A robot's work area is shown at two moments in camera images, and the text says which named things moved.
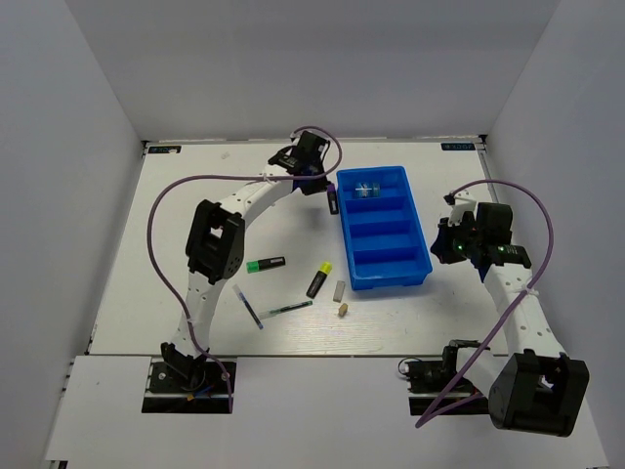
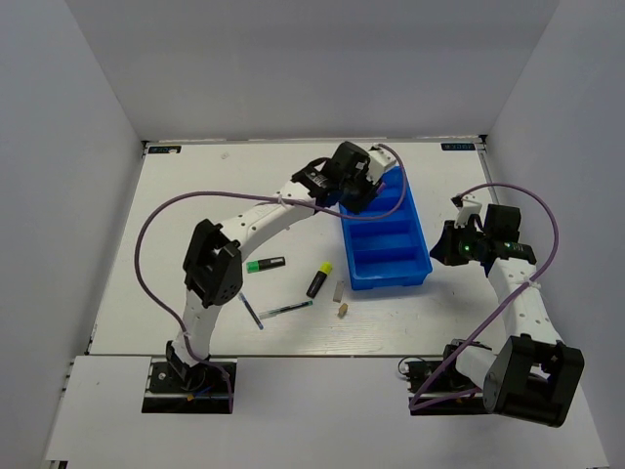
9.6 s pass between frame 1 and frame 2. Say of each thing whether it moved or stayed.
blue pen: stayed
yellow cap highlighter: stayed
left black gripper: moved
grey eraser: stayed
